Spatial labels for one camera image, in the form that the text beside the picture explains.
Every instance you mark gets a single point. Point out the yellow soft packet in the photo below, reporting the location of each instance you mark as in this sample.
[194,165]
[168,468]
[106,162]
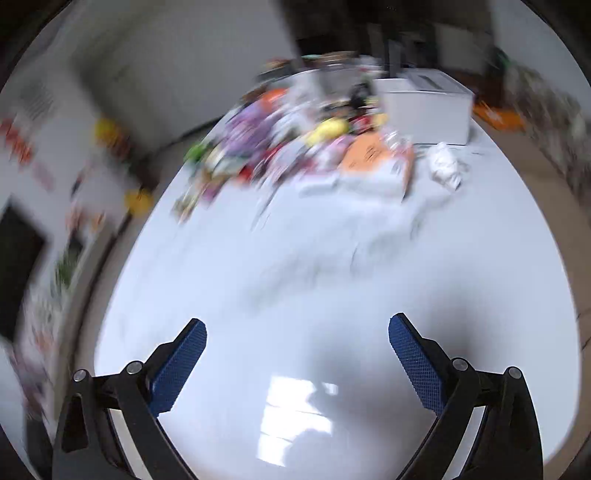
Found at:
[328,129]

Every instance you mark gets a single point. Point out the orange flat packet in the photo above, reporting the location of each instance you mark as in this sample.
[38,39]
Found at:
[364,154]

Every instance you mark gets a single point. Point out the white storage box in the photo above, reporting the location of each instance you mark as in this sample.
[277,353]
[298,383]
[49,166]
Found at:
[425,115]

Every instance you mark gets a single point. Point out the dark cabinet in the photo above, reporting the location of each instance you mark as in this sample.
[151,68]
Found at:
[415,27]

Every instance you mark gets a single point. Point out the yellow floor object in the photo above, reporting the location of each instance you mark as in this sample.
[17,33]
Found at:
[138,201]
[108,131]

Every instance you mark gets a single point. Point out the pile of colourful packets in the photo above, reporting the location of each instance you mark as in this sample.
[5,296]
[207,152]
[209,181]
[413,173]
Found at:
[249,134]

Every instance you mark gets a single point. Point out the orange floor item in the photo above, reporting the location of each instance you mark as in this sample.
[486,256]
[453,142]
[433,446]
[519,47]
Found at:
[496,115]

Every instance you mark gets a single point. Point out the green toy truck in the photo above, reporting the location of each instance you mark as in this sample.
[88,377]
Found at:
[198,152]

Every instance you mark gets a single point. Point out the crumpled white paper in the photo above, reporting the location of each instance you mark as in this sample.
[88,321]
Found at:
[443,164]

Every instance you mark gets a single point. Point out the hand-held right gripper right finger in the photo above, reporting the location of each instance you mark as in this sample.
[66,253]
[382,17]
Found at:
[415,364]

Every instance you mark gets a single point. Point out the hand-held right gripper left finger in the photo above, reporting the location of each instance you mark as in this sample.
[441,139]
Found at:
[182,364]

